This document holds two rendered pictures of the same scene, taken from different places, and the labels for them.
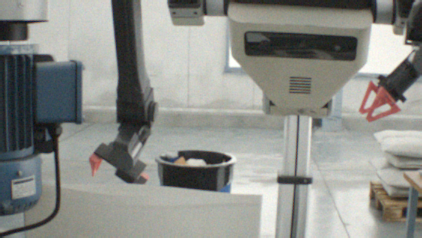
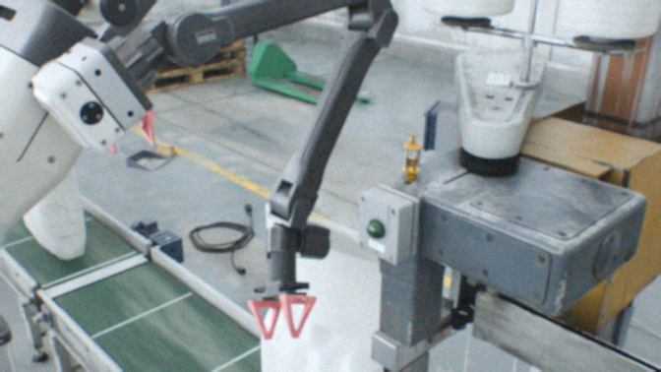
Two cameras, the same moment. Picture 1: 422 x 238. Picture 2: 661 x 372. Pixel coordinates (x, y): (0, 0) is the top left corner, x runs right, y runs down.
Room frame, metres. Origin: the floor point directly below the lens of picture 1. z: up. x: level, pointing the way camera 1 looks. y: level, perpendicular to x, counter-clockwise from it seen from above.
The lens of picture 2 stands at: (2.02, 0.95, 1.72)
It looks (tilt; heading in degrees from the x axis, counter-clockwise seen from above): 24 degrees down; 222
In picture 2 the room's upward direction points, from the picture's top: straight up
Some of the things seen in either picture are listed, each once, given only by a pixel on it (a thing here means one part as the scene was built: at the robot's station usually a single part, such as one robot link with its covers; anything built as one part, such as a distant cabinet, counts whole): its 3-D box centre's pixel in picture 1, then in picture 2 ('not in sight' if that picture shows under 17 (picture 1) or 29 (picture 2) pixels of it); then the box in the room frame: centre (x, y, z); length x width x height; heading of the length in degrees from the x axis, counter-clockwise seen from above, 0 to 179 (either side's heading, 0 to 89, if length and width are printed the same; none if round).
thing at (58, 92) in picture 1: (56, 99); (444, 132); (0.85, 0.23, 1.25); 0.10 x 0.08 x 0.12; 21
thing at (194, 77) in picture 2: not in sight; (176, 69); (-1.86, -4.73, 0.07); 1.20 x 0.82 x 0.14; 174
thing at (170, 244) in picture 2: not in sight; (151, 240); (0.70, -1.30, 0.35); 0.30 x 0.15 x 0.15; 86
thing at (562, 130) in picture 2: not in sight; (587, 205); (0.86, 0.57, 1.18); 0.34 x 0.25 x 0.31; 176
